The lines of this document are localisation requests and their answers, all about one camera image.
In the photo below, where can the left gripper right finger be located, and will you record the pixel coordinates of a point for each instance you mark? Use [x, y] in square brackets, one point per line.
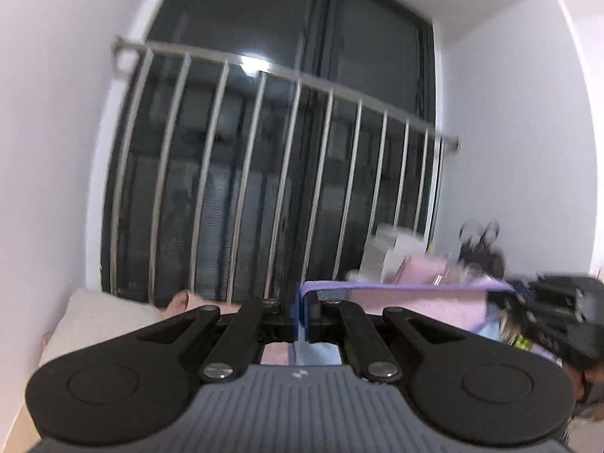
[468, 387]

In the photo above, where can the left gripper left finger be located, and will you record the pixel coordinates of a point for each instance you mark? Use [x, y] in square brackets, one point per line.
[130, 387]

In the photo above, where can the pink blue mesh garment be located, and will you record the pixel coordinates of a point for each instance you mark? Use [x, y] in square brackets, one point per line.
[477, 306]

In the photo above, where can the person's right hand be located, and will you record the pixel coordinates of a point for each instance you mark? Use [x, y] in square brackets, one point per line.
[582, 380]

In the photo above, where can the cream knitted fringed blanket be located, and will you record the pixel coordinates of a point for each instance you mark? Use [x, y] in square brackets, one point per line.
[93, 317]

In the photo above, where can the pink quilted jacket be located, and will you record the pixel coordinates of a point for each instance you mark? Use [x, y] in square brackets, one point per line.
[186, 301]

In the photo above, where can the pink zip pouch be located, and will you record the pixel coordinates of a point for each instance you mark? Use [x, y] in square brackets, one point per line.
[419, 270]

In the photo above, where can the stack of white boxes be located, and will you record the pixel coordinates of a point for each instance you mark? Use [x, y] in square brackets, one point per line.
[384, 253]

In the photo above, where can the metal window railing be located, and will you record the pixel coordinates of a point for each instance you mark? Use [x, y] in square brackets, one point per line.
[234, 177]

